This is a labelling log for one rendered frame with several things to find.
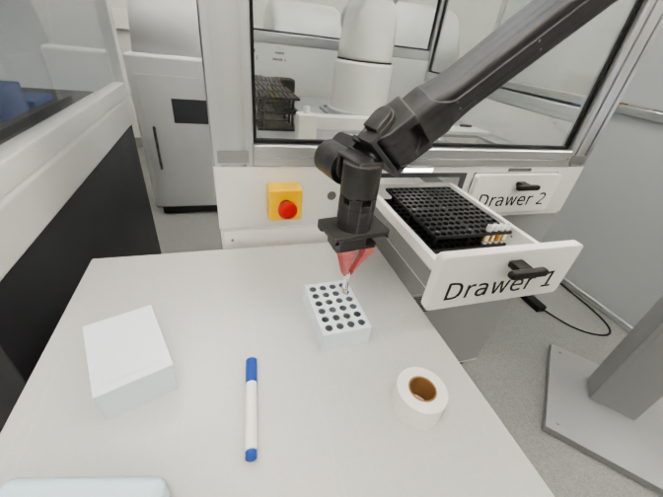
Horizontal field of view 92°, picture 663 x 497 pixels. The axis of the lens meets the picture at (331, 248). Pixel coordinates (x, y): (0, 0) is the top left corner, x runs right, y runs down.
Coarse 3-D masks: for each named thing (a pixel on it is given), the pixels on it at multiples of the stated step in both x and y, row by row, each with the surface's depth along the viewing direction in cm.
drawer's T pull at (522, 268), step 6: (510, 264) 52; (516, 264) 51; (522, 264) 52; (528, 264) 52; (516, 270) 50; (522, 270) 50; (528, 270) 50; (534, 270) 50; (540, 270) 50; (546, 270) 51; (510, 276) 49; (516, 276) 49; (522, 276) 50; (528, 276) 50; (534, 276) 51; (540, 276) 51
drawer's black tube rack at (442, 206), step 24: (408, 192) 76; (432, 192) 76; (456, 192) 78; (408, 216) 71; (432, 216) 66; (456, 216) 67; (480, 216) 68; (432, 240) 61; (456, 240) 65; (480, 240) 65
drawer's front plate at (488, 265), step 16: (448, 256) 48; (464, 256) 49; (480, 256) 50; (496, 256) 51; (512, 256) 52; (528, 256) 53; (544, 256) 55; (560, 256) 56; (576, 256) 57; (432, 272) 51; (448, 272) 50; (464, 272) 51; (480, 272) 52; (496, 272) 53; (560, 272) 59; (432, 288) 51; (464, 288) 53; (512, 288) 57; (528, 288) 59; (544, 288) 60; (432, 304) 53; (448, 304) 54; (464, 304) 56
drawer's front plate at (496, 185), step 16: (480, 176) 82; (496, 176) 83; (512, 176) 85; (528, 176) 87; (544, 176) 88; (560, 176) 90; (480, 192) 85; (496, 192) 87; (512, 192) 88; (528, 192) 90; (496, 208) 90; (512, 208) 92; (528, 208) 94; (544, 208) 96
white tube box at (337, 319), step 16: (304, 288) 59; (320, 288) 60; (336, 288) 59; (304, 304) 60; (320, 304) 56; (336, 304) 56; (352, 304) 56; (320, 320) 52; (336, 320) 53; (352, 320) 53; (368, 320) 53; (320, 336) 51; (336, 336) 51; (352, 336) 52; (368, 336) 53
